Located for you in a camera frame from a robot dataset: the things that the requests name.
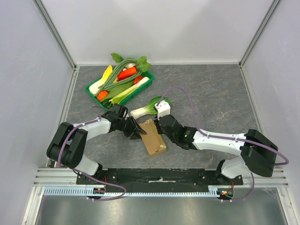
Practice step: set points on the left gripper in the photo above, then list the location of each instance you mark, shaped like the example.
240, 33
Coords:
131, 134

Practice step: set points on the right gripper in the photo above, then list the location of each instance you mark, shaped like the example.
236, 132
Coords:
162, 123

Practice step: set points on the brown cardboard express box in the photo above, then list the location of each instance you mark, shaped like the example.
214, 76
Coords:
153, 141

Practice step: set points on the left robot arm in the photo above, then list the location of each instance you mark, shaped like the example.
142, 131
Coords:
68, 144

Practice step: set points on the green bok choy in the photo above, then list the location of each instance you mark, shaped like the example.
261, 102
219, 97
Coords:
149, 109

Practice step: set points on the green white leek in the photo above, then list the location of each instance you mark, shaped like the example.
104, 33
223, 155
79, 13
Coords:
118, 98

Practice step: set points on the green plastic vegetable tray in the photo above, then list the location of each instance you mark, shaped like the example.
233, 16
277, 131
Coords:
129, 97

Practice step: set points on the small orange pumpkin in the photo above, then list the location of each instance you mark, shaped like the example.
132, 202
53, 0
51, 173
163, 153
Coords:
101, 95

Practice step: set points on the red chili pepper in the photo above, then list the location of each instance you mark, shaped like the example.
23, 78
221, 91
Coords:
127, 73

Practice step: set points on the white daikon stalk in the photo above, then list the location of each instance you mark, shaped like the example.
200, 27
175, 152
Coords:
95, 87

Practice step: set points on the green leafy vegetable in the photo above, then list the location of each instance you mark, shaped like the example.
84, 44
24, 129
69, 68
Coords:
142, 64

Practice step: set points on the yellow corn cob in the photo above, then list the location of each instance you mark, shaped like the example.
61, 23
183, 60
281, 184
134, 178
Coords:
107, 73

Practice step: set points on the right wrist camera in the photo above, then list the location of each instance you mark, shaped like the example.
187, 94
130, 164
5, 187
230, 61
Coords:
163, 109

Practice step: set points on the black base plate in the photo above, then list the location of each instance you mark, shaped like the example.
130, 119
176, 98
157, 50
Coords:
166, 180

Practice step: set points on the grey cable duct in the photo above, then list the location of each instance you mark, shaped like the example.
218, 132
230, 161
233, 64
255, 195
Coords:
91, 191

